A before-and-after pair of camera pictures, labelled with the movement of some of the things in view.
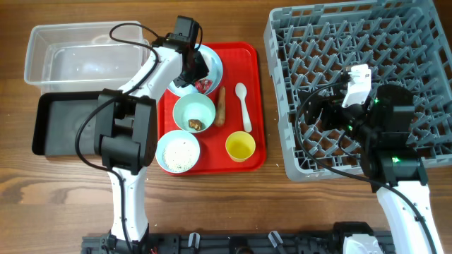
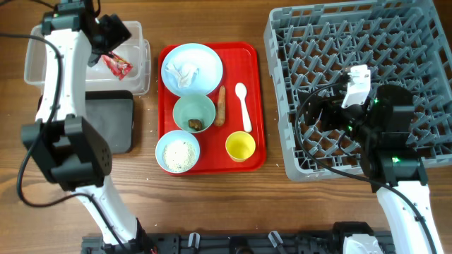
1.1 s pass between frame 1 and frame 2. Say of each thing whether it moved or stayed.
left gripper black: moved
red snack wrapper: moved
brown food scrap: stayed
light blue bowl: stayed
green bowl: stayed
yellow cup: stayed
